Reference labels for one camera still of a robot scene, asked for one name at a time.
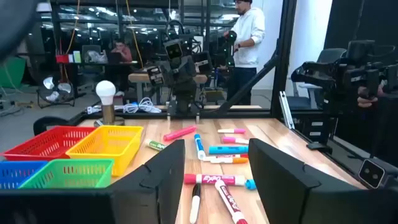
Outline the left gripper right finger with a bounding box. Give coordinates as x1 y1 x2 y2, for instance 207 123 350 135
248 138 368 224

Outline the wooden background desk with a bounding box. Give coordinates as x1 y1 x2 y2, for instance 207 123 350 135
127 72 208 105

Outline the light blue Expo marker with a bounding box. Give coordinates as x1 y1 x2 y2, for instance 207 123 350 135
193 133 207 161

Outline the yellow plastic mesh basket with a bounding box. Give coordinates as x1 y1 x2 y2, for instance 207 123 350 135
65 124 145 177

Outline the thin black-capped white marker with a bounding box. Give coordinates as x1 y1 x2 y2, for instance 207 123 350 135
189 183 202 224

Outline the green plastic mesh basket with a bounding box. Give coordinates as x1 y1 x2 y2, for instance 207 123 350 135
19 158 115 190

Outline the thin red white marker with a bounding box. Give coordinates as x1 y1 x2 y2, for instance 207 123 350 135
201 153 249 161

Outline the magenta Expo marker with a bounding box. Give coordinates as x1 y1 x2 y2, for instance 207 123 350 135
183 173 248 187

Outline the person's hand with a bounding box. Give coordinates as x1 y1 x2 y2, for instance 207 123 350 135
356 85 387 109

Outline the black partition panel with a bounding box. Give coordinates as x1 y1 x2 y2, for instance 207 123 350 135
323 0 398 158

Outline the black table-edge camera box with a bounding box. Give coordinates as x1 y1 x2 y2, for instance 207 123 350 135
357 157 388 190

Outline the red Expo marker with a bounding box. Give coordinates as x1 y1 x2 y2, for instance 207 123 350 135
214 179 250 224

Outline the green board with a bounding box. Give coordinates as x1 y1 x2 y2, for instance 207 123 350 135
0 56 27 89

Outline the black table clamp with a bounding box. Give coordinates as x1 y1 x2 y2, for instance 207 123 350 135
305 141 334 154

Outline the white bulb brass lamp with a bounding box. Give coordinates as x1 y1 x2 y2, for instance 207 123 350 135
93 80 126 128

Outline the black curved chair back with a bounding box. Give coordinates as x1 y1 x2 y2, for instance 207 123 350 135
32 116 72 136

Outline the black out-of-focus cable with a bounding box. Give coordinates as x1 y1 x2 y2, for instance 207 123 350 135
0 0 43 62

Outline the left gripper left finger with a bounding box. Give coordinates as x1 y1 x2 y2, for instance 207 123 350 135
108 139 187 224

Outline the blue plastic mesh basket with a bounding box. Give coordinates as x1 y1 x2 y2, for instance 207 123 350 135
0 160 49 190

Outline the light green Expo marker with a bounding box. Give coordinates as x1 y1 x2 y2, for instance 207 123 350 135
144 138 167 152

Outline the thin orange white marker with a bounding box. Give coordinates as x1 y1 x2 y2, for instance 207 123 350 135
210 157 249 165

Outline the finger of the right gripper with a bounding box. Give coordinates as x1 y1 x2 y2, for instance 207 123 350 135
146 63 167 88
193 50 215 76

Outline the red plastic mesh basket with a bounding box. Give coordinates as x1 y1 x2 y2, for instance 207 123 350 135
1 125 96 162

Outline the black drawer cabinet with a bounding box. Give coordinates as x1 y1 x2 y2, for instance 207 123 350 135
294 115 336 141

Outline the yellow hanging cord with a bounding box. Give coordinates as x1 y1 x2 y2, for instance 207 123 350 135
125 0 144 69
63 0 81 55

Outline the black floor fan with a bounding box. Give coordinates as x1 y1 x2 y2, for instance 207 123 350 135
36 73 76 109

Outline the grey office chair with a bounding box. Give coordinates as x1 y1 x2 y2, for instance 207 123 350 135
286 47 348 110

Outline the pink highlighter pen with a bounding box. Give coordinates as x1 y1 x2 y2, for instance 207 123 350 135
162 124 198 142

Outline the person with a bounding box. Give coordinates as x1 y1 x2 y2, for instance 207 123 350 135
109 39 134 63
221 0 267 106

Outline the silver aluminium bar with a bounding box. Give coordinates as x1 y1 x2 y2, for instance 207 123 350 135
278 90 296 130

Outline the white coiled power cable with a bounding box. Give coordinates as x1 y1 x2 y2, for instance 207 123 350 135
85 96 163 115

